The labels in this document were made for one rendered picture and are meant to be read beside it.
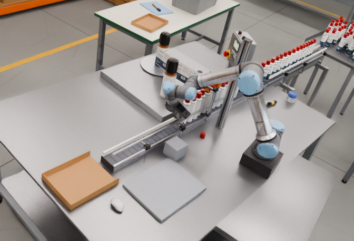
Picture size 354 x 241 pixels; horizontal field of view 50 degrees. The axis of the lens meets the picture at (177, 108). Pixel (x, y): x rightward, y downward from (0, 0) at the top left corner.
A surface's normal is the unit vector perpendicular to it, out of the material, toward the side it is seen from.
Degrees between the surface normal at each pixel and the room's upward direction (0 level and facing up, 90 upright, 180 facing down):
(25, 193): 0
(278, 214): 0
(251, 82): 85
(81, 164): 0
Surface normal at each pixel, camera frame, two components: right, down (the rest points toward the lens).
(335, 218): 0.19, -0.80
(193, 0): -0.52, 0.49
